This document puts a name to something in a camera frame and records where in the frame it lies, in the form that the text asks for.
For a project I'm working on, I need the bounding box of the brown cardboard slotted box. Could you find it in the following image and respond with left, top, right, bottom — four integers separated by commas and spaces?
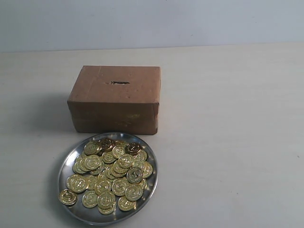
67, 66, 161, 135

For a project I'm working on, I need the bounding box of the dark gold coin back right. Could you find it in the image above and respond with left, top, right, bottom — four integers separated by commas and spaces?
125, 142, 142, 156

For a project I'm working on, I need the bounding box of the dark tilted gold coin right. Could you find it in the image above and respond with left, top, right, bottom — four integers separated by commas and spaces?
126, 167, 143, 184

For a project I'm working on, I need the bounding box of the gold coin back left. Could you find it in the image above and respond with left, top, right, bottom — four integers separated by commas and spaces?
84, 141, 101, 156

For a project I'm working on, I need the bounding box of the round steel plate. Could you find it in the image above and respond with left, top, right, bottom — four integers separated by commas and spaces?
58, 132, 158, 226

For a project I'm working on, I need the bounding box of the gold coin front right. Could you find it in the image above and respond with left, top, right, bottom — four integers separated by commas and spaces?
118, 196, 136, 211

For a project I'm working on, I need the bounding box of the gold coin front centre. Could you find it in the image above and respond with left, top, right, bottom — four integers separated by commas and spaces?
97, 190, 116, 209

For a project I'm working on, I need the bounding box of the gold coin front left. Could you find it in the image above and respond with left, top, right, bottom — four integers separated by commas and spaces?
82, 190, 98, 208

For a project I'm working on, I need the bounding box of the gold coin at plate left edge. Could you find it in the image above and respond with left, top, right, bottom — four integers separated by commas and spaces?
58, 189, 77, 206

